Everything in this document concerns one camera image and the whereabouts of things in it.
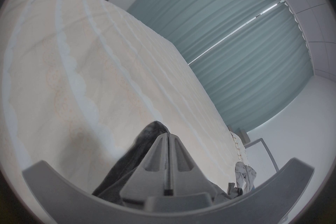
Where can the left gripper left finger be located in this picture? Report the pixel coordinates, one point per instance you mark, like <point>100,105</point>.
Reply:
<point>152,181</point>

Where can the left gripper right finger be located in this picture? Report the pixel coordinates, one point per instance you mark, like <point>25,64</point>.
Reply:
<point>189,182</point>

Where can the black T-shirt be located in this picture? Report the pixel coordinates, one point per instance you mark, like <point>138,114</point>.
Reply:
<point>131,160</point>

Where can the pile of clothes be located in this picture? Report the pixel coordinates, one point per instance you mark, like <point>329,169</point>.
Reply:
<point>245,173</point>

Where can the bed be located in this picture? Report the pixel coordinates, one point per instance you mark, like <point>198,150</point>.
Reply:
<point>105,60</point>

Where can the white printed pillow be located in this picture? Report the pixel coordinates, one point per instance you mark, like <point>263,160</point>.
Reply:
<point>240,146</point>

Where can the grey bedside table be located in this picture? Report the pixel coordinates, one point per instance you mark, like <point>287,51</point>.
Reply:
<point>244,136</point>

